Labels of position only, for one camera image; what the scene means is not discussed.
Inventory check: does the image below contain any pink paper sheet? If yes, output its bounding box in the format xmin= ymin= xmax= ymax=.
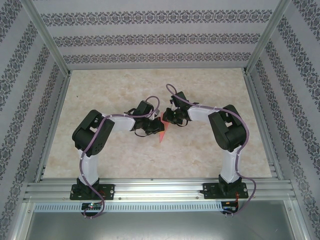
xmin=157 ymin=112 xmax=171 ymax=145

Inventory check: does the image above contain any grey metal sheet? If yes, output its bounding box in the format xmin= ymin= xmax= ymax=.
xmin=19 ymin=199 xmax=310 ymax=240

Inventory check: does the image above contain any small circuit board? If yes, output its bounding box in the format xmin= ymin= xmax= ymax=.
xmin=222 ymin=201 xmax=240 ymax=213
xmin=81 ymin=202 xmax=103 ymax=211

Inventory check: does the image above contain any aluminium mounting rail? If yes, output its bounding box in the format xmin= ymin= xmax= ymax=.
xmin=23 ymin=177 xmax=296 ymax=201

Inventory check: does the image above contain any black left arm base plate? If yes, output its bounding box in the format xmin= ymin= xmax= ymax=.
xmin=70 ymin=183 xmax=116 ymax=201

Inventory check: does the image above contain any aluminium side rail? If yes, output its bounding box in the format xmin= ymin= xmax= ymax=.
xmin=242 ymin=69 xmax=285 ymax=180
xmin=33 ymin=69 xmax=73 ymax=183

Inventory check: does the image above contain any slotted grey cable duct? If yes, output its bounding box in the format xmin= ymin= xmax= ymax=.
xmin=33 ymin=201 xmax=224 ymax=213

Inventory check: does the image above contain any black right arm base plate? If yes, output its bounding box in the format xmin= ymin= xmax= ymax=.
xmin=202 ymin=182 xmax=249 ymax=200

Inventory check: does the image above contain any aluminium frame post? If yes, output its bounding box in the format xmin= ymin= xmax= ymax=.
xmin=244 ymin=0 xmax=293 ymax=75
xmin=21 ymin=0 xmax=71 ymax=76

